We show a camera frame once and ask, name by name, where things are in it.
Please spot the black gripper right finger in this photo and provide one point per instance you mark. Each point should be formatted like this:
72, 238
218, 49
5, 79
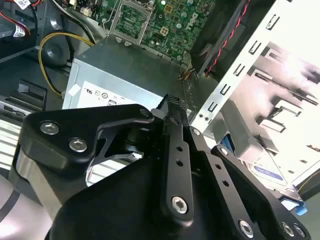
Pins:
252, 185

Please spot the hard disk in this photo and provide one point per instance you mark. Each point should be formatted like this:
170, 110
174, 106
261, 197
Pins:
272, 176

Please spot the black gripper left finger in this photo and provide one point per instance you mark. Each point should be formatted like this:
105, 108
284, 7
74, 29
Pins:
75, 120

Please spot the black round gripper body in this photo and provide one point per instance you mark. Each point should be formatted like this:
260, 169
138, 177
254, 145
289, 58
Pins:
112, 212

